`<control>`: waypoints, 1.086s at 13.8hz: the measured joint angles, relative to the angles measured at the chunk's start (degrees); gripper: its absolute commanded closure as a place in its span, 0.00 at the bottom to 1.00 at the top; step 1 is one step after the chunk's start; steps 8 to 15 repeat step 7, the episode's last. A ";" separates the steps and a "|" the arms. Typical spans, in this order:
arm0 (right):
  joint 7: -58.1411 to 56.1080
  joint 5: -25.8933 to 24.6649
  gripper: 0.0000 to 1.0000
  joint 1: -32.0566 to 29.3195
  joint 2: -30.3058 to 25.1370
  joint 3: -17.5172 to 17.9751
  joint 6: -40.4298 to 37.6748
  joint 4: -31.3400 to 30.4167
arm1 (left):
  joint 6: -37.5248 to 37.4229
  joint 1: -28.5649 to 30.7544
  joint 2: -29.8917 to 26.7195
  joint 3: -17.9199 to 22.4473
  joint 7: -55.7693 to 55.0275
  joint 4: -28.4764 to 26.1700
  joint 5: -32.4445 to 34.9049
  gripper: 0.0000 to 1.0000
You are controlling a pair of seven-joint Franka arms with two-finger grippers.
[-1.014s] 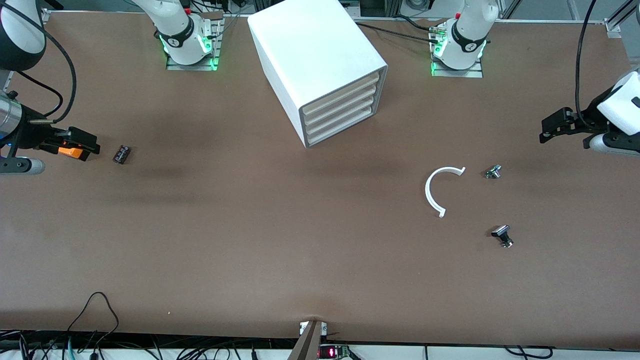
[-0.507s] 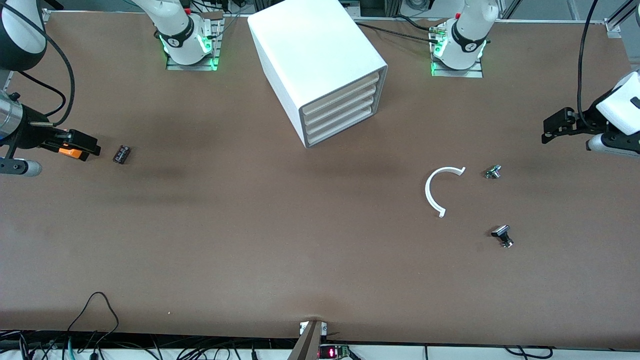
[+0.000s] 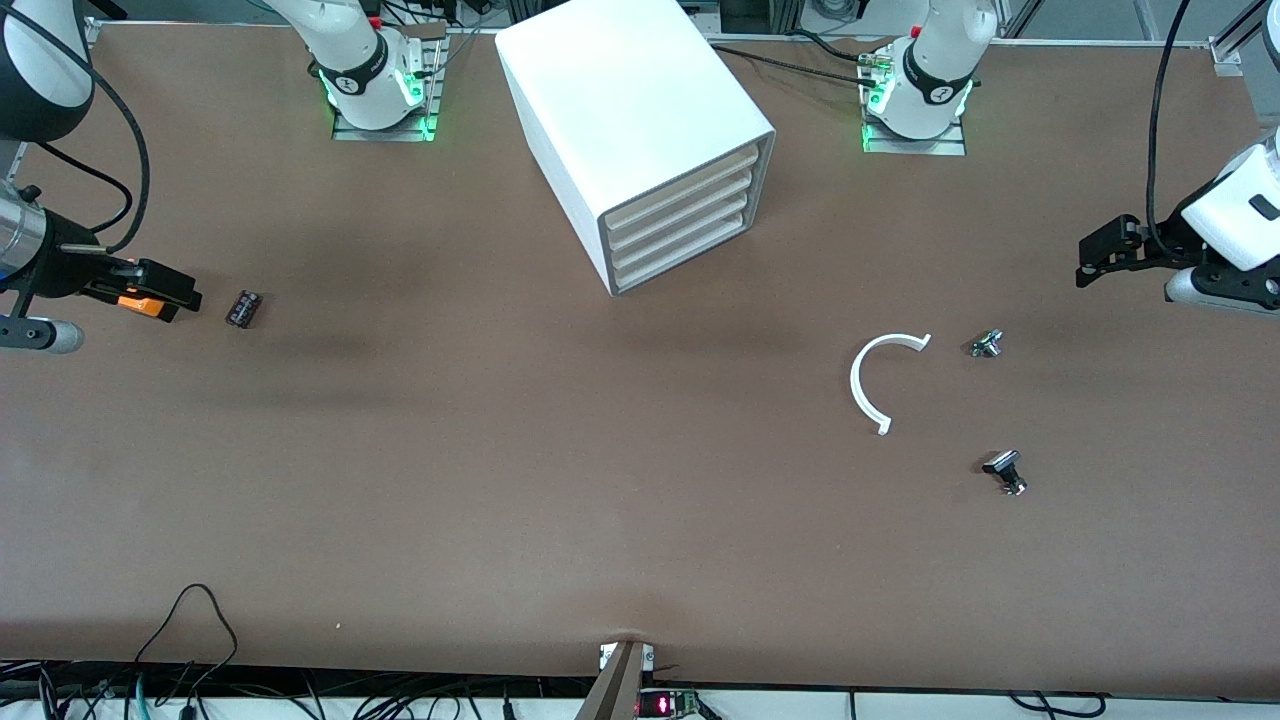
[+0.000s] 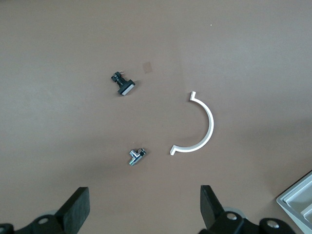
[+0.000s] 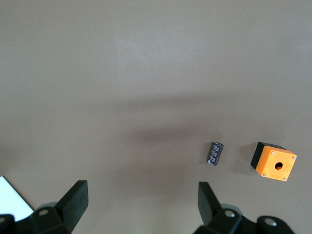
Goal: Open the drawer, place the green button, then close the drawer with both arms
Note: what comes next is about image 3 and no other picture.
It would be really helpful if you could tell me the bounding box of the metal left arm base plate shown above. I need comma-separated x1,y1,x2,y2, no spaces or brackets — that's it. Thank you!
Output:
861,48,969,157

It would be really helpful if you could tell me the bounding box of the white drawer cabinet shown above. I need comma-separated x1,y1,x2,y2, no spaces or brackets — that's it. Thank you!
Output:
495,0,777,297

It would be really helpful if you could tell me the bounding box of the thin black looped cable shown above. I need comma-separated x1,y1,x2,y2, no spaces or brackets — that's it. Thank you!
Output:
133,583,240,706

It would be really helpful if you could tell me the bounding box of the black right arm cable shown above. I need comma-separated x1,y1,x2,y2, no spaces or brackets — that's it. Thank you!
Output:
0,5,152,254

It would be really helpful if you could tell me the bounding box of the black device with red display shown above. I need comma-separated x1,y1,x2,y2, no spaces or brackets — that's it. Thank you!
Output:
638,688,703,720

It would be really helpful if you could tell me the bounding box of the orange box with black base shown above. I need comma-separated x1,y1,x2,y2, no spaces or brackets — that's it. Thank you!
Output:
116,290,192,324

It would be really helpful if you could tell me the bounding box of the black power cable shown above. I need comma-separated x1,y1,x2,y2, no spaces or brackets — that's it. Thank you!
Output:
712,44,879,87

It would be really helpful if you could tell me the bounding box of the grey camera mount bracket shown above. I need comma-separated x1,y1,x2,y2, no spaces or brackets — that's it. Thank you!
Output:
574,640,653,720

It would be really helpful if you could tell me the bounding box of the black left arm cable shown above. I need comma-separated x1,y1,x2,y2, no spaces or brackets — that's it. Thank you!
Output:
1149,0,1197,253

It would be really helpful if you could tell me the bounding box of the white curved plastic arc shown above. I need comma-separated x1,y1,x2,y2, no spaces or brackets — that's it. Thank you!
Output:
850,332,933,437

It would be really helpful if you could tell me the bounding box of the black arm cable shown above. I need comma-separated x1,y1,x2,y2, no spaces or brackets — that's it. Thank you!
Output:
0,5,152,254
1149,0,1197,253

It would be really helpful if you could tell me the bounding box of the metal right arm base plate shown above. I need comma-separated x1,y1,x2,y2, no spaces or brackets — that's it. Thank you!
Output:
332,38,447,143

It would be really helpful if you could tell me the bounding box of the black knob with metal stem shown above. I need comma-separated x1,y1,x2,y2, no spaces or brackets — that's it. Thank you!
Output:
981,449,1029,497

